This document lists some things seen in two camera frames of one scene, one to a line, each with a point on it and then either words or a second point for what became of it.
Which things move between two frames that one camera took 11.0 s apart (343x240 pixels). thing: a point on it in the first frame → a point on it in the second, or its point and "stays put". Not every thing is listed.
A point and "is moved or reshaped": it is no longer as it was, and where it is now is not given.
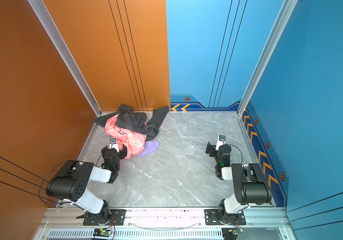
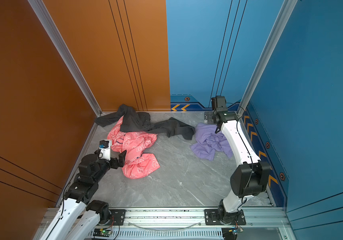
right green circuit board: [236, 230] stays put
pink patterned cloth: [134, 141] is moved or reshaped
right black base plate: [212, 218] stays put
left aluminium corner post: [45, 18] stays put
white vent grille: [140, 234] stays put
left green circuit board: [99, 232] stays put
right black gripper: [212, 148] → [208, 117]
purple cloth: [149, 146] → [208, 142]
